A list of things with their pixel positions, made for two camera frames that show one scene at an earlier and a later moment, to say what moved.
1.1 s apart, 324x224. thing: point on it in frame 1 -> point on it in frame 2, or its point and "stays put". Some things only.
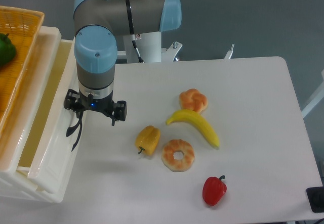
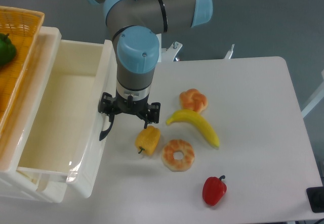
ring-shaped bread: (177, 165) stays put
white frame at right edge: (315, 99) stays put
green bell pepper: (7, 50) stays put
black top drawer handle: (71, 130) -> (104, 133)
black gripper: (119, 111) -> (149, 113)
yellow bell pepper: (147, 139) stays put
